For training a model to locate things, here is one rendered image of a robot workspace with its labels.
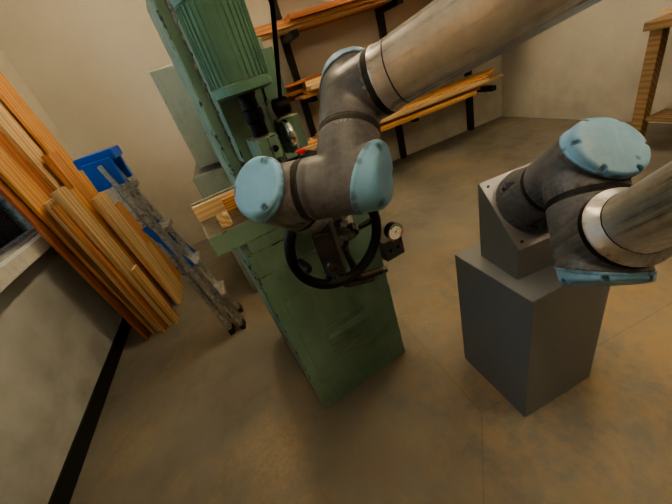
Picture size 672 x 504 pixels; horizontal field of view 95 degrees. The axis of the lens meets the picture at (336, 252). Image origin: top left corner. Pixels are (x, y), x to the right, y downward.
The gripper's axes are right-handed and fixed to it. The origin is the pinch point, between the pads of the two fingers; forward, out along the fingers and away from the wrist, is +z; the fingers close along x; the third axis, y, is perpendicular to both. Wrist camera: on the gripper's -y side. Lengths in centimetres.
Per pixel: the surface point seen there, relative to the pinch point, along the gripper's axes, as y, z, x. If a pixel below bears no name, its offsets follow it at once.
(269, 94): 61, 14, 26
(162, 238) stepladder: 32, 34, 110
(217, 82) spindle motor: 48, -12, 25
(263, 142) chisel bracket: 35.9, 2.4, 23.0
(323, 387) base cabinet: -47, 48, 40
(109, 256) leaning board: 36, 44, 168
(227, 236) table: 8.2, -4.4, 34.3
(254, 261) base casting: 1.5, 4.5, 33.0
